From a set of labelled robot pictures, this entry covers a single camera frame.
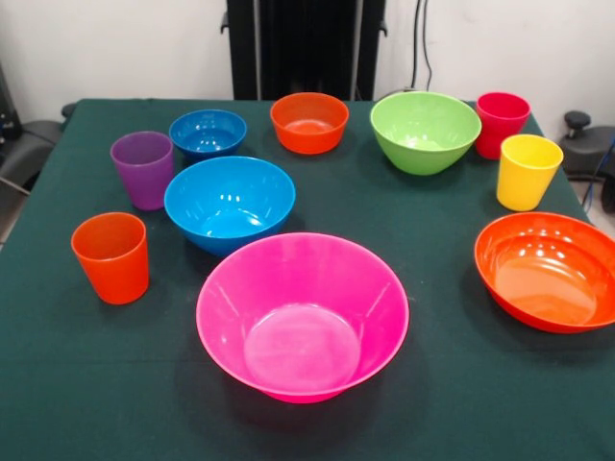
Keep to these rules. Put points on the lemon yellow plastic cup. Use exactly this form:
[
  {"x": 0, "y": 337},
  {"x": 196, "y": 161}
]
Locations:
[{"x": 526, "y": 177}]

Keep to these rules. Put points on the orange shallow plastic bowl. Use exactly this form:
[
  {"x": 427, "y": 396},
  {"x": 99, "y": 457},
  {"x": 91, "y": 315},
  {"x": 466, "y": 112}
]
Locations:
[{"x": 548, "y": 278}]

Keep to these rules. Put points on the black pedestal foot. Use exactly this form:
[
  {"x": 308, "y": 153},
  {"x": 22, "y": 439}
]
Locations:
[
  {"x": 583, "y": 144},
  {"x": 29, "y": 144}
]

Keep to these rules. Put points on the pink large plastic bowl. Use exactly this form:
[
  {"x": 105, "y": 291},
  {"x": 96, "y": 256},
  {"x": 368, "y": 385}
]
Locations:
[{"x": 302, "y": 317}]

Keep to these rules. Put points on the light blue medium bowl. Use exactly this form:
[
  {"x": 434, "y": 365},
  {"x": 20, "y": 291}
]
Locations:
[{"x": 229, "y": 206}]

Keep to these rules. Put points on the dark blue small bowl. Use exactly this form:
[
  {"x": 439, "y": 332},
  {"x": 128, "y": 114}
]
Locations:
[{"x": 207, "y": 134}]

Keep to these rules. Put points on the dark green tablecloth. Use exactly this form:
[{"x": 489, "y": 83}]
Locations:
[{"x": 480, "y": 408}]

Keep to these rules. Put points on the orange plastic cup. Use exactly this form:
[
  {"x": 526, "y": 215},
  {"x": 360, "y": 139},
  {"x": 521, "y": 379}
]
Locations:
[{"x": 113, "y": 269}]

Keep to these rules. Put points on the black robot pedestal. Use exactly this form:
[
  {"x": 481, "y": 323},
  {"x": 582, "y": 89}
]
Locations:
[{"x": 307, "y": 48}]

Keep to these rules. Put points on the purple plastic cup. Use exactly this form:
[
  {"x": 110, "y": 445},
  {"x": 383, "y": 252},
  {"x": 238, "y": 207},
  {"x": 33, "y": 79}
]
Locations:
[{"x": 141, "y": 173}]

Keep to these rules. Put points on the crimson plastic cup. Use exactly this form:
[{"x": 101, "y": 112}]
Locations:
[{"x": 499, "y": 120}]

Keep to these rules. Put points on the orange small plastic bowl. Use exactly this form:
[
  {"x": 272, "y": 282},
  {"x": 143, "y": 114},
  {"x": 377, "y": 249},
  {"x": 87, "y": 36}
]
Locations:
[{"x": 309, "y": 125}]

